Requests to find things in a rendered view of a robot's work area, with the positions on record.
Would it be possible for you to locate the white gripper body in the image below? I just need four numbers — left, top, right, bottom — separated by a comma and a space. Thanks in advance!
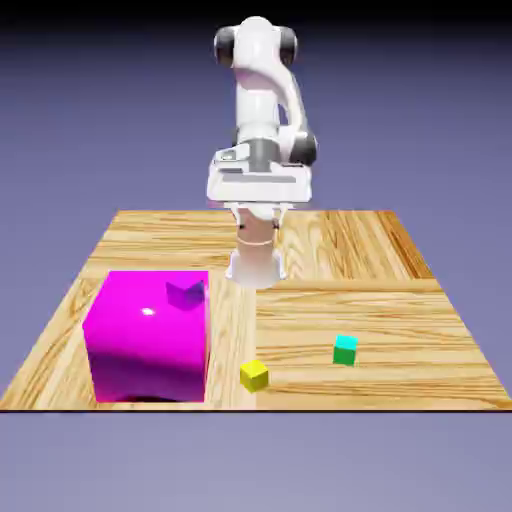
206, 160, 313, 211

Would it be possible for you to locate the small purple cube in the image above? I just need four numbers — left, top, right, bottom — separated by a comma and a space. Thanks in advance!
164, 279, 206, 312

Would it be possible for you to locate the small green cube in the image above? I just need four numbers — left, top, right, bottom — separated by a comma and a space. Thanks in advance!
332, 334, 360, 368

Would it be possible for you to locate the small yellow cube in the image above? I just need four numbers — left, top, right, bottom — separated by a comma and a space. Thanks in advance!
239, 358, 270, 394

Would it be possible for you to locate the large magenta box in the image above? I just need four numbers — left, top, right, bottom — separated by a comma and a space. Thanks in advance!
81, 270, 212, 404

